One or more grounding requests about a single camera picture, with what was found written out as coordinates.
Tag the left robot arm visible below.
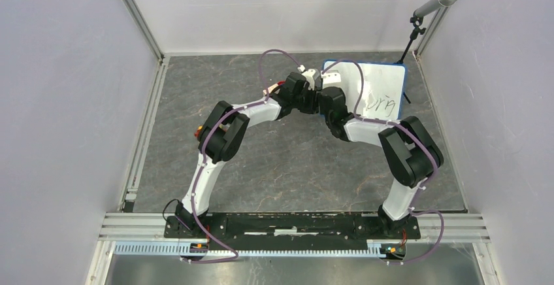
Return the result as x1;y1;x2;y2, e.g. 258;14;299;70
175;69;321;238

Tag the white red toy block stack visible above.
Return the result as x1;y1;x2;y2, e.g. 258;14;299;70
263;81;285;95

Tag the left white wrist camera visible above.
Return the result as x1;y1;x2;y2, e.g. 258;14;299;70
297;65;322;91

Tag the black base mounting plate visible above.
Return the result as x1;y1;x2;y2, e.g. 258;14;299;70
164;212;421;252

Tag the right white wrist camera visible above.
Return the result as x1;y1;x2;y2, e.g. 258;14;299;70
321;71;342;89

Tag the white cable duct rail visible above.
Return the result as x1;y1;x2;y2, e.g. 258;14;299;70
113;241;406;260

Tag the black microphone stand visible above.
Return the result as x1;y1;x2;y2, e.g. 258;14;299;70
396;16;426;104

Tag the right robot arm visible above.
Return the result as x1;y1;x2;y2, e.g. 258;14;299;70
317;87;444;238

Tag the grey microphone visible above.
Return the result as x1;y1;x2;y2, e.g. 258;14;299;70
413;0;458;18

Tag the red toy block car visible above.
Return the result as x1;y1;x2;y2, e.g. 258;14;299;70
194;126;203;138

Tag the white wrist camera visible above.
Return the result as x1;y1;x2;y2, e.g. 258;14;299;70
297;65;322;91
321;71;342;89

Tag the blue framed whiteboard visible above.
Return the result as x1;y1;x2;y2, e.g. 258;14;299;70
323;59;406;120

